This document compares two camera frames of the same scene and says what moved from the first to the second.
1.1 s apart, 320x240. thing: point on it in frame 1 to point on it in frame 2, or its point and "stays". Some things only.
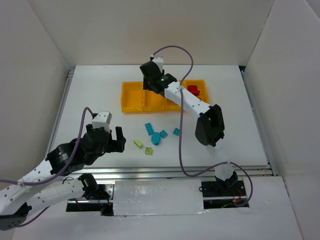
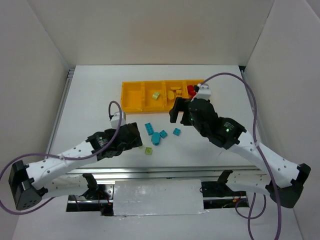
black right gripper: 148,81 to 182,110
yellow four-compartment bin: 135,98 stays
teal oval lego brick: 155,138 stays
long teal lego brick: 149,128 stays
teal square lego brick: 163,134 stays
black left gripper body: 111,142 to 133,135
